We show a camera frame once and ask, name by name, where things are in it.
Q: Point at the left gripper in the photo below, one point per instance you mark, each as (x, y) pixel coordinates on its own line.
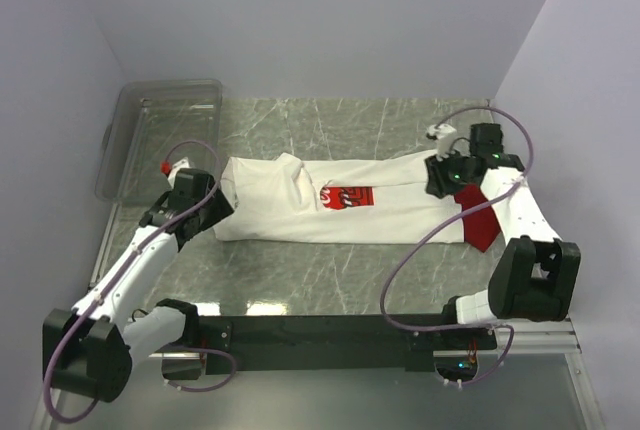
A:
(220, 209)

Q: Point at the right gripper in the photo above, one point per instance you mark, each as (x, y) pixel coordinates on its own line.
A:
(436, 183)

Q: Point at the white Coca-Cola t-shirt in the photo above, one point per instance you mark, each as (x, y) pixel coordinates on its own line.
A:
(329, 202)

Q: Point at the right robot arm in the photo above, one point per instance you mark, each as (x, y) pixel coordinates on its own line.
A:
(535, 277)

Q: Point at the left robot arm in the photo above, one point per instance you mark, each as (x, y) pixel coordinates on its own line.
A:
(92, 348)

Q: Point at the folded red t-shirt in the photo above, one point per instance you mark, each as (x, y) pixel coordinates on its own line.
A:
(481, 228)

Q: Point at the clear plastic bin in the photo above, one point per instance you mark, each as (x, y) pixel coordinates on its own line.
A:
(150, 118)

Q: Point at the black mounting base bar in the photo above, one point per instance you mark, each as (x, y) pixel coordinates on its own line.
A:
(330, 342)

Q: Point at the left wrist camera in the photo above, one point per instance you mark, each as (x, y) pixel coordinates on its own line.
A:
(170, 170)

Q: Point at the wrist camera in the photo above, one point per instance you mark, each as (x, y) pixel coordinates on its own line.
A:
(444, 135)
(170, 170)

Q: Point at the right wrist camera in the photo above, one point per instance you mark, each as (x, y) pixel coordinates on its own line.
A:
(444, 135)

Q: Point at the aluminium rail frame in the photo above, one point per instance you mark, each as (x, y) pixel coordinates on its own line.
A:
(463, 376)

